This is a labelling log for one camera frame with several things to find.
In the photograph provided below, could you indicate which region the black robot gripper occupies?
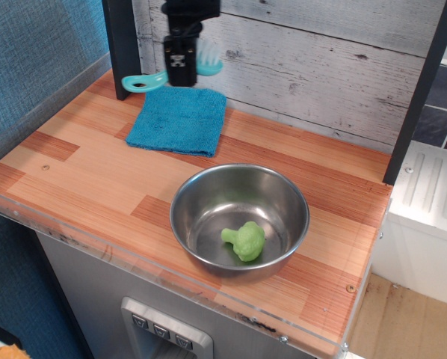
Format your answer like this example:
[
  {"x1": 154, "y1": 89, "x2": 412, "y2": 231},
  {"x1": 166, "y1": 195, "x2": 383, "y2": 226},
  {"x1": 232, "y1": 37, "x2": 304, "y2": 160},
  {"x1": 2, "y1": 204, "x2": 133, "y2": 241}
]
[{"x1": 161, "y1": 0, "x2": 221, "y2": 87}]

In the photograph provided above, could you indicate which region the teal brush with white bristles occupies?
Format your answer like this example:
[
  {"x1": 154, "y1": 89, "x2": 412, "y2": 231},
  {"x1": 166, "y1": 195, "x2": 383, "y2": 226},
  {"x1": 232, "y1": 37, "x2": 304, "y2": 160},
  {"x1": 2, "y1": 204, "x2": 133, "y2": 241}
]
[{"x1": 121, "y1": 39, "x2": 224, "y2": 93}]

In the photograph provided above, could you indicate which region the blue folded towel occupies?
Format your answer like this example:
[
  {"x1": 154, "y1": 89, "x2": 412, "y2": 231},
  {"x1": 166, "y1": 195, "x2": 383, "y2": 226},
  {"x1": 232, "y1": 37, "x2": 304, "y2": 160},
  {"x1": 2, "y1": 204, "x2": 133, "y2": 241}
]
[{"x1": 126, "y1": 87, "x2": 226, "y2": 157}]

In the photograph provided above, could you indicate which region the stainless steel bowl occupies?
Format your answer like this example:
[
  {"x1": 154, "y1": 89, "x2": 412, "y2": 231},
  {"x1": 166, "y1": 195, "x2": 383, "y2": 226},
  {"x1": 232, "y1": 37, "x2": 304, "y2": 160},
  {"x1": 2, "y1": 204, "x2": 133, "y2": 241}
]
[{"x1": 170, "y1": 164, "x2": 310, "y2": 283}]

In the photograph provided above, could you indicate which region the green toy broccoli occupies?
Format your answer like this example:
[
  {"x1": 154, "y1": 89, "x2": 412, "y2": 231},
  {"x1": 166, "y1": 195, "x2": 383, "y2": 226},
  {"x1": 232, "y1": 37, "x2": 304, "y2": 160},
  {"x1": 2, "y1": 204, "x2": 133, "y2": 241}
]
[{"x1": 221, "y1": 221, "x2": 265, "y2": 262}]

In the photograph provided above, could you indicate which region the silver button control panel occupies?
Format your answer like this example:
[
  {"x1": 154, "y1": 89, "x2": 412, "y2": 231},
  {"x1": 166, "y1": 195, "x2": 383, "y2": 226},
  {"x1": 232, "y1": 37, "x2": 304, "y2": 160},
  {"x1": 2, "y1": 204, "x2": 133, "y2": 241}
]
[{"x1": 120, "y1": 297, "x2": 214, "y2": 358}]

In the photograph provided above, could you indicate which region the white ribbed side unit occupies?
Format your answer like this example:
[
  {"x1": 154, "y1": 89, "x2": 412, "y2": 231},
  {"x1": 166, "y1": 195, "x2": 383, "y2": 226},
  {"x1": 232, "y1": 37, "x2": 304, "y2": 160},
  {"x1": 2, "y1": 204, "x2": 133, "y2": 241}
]
[{"x1": 372, "y1": 141, "x2": 447, "y2": 303}]

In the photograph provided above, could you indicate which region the clear acrylic table edge guard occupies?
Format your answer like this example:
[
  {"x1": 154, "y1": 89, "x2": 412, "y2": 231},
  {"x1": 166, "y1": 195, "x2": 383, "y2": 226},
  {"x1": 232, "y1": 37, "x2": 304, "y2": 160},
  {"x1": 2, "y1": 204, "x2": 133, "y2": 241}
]
[{"x1": 0, "y1": 178, "x2": 392, "y2": 358}]

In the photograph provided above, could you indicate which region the orange object at corner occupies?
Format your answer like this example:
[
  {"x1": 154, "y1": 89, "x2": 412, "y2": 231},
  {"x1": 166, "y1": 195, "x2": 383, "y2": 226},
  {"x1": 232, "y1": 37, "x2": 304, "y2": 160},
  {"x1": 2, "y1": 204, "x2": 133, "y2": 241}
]
[{"x1": 0, "y1": 345, "x2": 31, "y2": 359}]

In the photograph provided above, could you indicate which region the dark left shelf post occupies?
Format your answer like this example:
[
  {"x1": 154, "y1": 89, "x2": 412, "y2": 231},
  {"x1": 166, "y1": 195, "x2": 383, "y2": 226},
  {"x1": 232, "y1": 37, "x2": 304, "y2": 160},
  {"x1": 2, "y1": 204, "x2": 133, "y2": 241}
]
[{"x1": 102, "y1": 0, "x2": 141, "y2": 100}]

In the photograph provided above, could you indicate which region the dark shelf post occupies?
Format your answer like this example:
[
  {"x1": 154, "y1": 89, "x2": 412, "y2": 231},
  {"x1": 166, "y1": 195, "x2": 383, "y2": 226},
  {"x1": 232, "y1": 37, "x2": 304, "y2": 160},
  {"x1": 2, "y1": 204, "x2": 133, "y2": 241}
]
[
  {"x1": 383, "y1": 1, "x2": 447, "y2": 185},
  {"x1": 102, "y1": 0, "x2": 141, "y2": 100}
]

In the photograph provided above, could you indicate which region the dark right shelf post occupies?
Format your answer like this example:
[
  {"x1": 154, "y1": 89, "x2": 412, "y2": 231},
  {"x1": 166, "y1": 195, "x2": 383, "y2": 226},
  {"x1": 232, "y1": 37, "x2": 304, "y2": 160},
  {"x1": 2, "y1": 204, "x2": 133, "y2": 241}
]
[{"x1": 383, "y1": 1, "x2": 447, "y2": 185}]

